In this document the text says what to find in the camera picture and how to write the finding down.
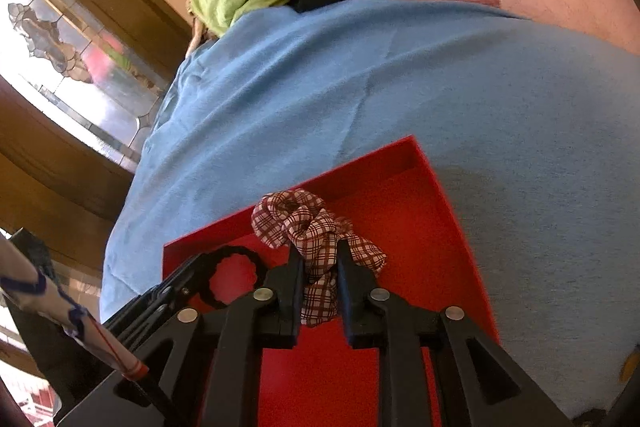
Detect black braided hair tie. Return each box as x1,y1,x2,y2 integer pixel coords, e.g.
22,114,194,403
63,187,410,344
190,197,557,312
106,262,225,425
195,244,270,311

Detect red plaid fabric scrunchie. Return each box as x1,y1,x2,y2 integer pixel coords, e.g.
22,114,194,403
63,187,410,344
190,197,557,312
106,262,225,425
250,188,386,327

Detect light blue bed sheet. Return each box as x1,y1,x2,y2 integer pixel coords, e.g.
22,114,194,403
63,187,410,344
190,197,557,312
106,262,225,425
100,0,639,415

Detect stained glass wooden door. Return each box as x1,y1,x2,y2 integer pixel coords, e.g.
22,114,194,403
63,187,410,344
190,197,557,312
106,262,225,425
1,0,191,273

